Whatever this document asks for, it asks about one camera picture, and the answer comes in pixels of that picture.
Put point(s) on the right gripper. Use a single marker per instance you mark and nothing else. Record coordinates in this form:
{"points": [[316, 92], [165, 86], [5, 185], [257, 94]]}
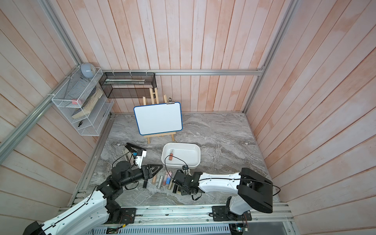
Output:
{"points": [[182, 192]]}

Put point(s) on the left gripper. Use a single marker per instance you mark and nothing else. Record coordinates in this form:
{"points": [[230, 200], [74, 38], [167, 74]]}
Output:
{"points": [[148, 174]]}

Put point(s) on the white storage box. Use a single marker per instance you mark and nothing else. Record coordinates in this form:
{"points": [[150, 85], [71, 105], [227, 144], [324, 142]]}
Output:
{"points": [[184, 154]]}

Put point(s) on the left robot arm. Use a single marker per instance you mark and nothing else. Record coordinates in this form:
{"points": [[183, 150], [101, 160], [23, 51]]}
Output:
{"points": [[99, 207]]}

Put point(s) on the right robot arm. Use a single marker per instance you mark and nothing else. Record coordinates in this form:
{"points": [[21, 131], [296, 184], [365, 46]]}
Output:
{"points": [[248, 189]]}

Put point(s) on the silver lipstick tube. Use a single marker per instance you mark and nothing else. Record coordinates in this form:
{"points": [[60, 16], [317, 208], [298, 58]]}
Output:
{"points": [[160, 182]]}

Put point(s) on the beige lipstick tube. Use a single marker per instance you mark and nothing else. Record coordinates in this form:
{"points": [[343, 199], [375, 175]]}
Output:
{"points": [[154, 180]]}

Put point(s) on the black lipstick gold band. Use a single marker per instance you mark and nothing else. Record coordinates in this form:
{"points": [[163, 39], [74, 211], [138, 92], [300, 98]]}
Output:
{"points": [[175, 188]]}

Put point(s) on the pink frosted lipstick tube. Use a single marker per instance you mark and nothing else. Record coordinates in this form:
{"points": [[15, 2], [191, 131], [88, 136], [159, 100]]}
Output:
{"points": [[164, 180]]}

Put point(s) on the gold lipstick tube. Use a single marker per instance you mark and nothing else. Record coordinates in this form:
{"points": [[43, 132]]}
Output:
{"points": [[170, 185]]}

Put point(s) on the pink blue lipstick tube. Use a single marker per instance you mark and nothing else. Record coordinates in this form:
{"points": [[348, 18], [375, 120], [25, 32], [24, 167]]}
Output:
{"points": [[168, 179]]}

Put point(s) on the black lipstick silver band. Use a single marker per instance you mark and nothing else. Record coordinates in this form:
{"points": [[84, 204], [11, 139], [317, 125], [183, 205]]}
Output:
{"points": [[145, 184]]}

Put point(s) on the blue framed whiteboard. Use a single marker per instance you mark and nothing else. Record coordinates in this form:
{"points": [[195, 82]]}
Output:
{"points": [[174, 113]]}

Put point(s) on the metal binder clip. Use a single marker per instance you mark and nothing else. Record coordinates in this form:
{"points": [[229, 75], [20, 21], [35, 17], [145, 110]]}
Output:
{"points": [[170, 101]]}

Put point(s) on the black mesh basket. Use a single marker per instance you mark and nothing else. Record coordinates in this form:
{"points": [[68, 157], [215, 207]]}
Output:
{"points": [[128, 85]]}

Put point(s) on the pink item on shelf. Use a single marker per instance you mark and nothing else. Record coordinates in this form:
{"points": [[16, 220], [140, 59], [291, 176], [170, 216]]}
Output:
{"points": [[76, 102]]}

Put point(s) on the grey round speaker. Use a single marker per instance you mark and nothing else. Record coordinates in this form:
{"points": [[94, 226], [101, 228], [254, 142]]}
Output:
{"points": [[88, 70]]}

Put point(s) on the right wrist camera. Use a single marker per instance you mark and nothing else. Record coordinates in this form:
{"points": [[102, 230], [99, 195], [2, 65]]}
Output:
{"points": [[185, 168]]}

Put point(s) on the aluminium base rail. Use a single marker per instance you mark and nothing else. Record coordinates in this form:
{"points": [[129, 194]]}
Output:
{"points": [[176, 219]]}

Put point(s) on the white wire shelf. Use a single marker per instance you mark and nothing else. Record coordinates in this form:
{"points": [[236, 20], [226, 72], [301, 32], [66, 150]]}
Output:
{"points": [[83, 102]]}

